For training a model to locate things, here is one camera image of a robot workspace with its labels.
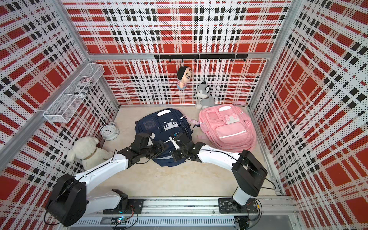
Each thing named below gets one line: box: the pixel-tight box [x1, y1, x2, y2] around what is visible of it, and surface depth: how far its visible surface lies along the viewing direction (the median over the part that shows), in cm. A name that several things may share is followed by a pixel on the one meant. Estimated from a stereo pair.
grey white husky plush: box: [195, 80, 216, 110], surface depth 113 cm
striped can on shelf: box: [73, 77, 94, 98], surface depth 76 cm
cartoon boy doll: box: [176, 65, 193, 90], surface depth 94 cm
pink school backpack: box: [190, 102, 258, 153], surface depth 103 cm
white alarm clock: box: [99, 122, 120, 141], surface depth 103 cm
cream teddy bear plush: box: [66, 136, 114, 171], surface depth 80 cm
